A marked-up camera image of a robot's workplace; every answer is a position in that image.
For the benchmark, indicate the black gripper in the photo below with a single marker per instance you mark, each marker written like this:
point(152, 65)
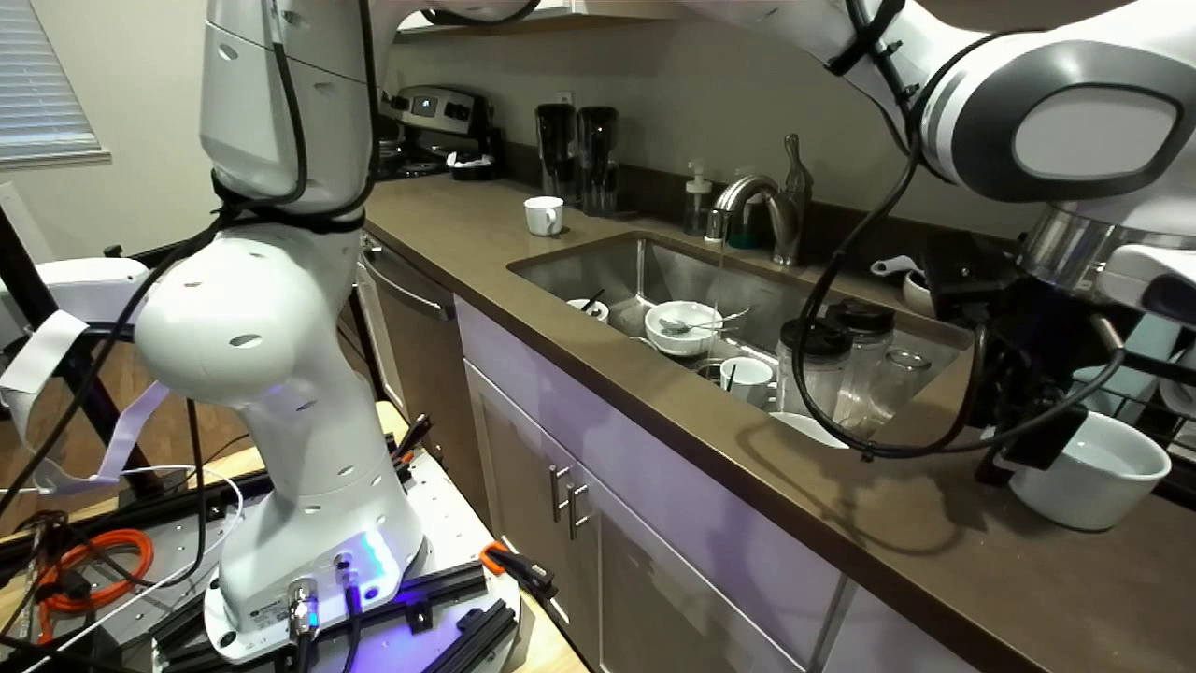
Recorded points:
point(1046, 349)

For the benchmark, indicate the white ceramic mug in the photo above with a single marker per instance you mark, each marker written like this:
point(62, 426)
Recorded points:
point(544, 217)
point(1097, 479)

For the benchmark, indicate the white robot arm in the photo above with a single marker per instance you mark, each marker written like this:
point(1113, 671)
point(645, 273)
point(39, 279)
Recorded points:
point(299, 376)

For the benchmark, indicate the pale blue cylinder cup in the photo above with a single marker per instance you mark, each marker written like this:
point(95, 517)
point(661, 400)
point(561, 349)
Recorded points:
point(1152, 342)

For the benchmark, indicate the small white cup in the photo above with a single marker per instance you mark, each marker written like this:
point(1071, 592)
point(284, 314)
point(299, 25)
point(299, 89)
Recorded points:
point(747, 379)

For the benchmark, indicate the black dish rack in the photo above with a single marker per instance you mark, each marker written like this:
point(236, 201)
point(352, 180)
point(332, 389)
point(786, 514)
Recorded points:
point(1182, 489)

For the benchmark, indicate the clear drinking glass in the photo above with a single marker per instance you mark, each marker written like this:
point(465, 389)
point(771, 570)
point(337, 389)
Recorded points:
point(906, 379)

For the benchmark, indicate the small sponge bowl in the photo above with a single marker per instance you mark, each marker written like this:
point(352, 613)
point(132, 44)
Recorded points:
point(918, 294)

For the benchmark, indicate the white dish brush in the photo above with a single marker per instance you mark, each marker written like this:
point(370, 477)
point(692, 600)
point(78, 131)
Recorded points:
point(893, 268)

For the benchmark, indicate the curved steel faucet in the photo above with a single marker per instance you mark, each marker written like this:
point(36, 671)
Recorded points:
point(747, 207)

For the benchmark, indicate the large white bowl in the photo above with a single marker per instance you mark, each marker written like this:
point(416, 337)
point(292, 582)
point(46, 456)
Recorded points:
point(680, 342)

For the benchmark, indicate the silver spoon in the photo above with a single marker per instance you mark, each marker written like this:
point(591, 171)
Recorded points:
point(677, 325)

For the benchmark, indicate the lavender lower cabinets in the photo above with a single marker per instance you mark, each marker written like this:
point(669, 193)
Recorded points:
point(674, 500)

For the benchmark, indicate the glass soap dispenser right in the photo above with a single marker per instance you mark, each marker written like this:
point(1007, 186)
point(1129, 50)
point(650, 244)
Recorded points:
point(696, 207)

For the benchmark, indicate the small white dish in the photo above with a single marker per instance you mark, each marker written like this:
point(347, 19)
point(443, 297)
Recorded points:
point(591, 312)

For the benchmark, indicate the black stick utensil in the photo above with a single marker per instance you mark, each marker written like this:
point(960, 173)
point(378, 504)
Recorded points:
point(591, 302)

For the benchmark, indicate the steel sink basin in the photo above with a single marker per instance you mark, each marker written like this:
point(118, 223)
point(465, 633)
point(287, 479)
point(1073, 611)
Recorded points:
point(585, 268)

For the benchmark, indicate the dark tall canister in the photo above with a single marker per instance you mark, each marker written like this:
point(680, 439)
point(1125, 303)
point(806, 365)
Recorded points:
point(555, 151)
point(599, 156)

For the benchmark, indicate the orange black clamp tool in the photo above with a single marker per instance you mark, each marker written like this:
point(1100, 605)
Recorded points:
point(523, 572)

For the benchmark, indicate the perforated robot table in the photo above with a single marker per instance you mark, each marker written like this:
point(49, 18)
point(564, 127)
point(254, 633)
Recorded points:
point(459, 526)

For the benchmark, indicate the steel dishwasher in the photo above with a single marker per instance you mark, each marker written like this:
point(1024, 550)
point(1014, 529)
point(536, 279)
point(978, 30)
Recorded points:
point(423, 359)

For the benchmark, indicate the black aluminium rails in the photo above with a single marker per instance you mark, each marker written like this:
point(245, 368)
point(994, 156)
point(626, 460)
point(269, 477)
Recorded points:
point(423, 611)

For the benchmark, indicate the black coffee machine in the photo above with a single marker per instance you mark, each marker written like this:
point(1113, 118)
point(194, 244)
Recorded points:
point(432, 126)

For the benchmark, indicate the black tripod leg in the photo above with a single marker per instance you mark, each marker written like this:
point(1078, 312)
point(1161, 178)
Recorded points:
point(62, 359)

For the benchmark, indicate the window blinds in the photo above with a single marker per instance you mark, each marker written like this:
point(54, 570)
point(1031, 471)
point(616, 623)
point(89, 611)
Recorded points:
point(41, 75)

